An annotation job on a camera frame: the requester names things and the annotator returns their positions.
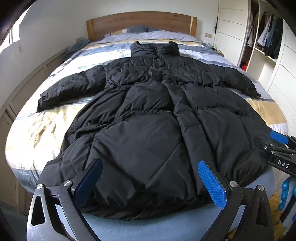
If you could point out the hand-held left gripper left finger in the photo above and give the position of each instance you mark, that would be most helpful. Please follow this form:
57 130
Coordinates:
89 182

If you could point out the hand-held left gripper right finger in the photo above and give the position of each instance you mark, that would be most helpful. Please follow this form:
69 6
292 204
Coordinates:
212 185

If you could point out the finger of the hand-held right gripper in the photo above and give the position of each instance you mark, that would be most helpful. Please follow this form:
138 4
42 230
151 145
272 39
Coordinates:
266 147
278 137

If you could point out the black puffer coat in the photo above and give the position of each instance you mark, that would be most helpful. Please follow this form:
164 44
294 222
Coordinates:
143 139

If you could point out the hanging clothes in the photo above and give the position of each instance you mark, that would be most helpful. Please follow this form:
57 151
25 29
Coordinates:
269 32

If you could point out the person's right hand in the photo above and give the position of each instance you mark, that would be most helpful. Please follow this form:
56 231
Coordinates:
286 188

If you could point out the bed with striped sheet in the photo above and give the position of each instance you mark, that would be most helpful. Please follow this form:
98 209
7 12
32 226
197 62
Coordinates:
46 139

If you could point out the light blue bed sheet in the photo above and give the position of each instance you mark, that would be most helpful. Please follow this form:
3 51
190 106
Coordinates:
138 229

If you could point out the red bag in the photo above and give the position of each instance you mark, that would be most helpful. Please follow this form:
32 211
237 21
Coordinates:
244 67

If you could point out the white wardrobe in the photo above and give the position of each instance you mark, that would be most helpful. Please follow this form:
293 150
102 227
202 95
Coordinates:
233 30

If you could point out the folded blue-grey cloth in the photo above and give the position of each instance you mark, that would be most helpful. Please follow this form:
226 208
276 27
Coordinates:
79 44

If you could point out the blue-grey pillow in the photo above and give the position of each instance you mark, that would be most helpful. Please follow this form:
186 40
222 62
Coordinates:
136 29

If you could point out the window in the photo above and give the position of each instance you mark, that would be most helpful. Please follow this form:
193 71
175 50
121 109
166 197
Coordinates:
13 34

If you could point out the wooden bed headboard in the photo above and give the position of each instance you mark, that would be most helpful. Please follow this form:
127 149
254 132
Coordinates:
143 22

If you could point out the beige wall switch plate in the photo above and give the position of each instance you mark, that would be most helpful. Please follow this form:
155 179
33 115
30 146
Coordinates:
208 35

